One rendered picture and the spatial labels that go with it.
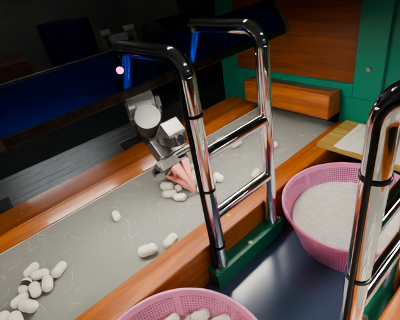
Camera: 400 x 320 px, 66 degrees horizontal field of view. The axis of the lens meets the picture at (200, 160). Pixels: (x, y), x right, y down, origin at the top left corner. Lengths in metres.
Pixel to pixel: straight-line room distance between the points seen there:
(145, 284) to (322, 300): 0.31
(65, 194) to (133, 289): 0.38
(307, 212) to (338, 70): 0.42
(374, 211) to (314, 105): 0.64
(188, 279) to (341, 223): 0.31
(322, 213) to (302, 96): 0.37
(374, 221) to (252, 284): 0.37
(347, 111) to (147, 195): 0.59
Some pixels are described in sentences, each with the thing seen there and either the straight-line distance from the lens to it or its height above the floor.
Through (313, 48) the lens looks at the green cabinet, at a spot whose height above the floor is 0.96.
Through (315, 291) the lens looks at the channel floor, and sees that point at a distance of 0.64.
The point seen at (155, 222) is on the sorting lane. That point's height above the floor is 0.74.
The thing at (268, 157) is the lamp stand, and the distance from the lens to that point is 0.58.
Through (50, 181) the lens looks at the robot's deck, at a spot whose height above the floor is 0.67.
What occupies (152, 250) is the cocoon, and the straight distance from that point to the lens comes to 0.63.
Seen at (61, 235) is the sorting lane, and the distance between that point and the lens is 0.78.
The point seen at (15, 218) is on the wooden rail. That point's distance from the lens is 0.87.
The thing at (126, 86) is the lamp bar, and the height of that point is 1.06.
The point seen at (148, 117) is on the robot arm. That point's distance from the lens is 0.68.
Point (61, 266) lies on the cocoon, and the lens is 0.69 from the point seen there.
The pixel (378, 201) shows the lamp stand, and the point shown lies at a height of 1.01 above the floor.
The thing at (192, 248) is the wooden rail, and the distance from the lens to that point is 0.59.
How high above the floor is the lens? 1.20
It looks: 32 degrees down
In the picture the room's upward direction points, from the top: 11 degrees counter-clockwise
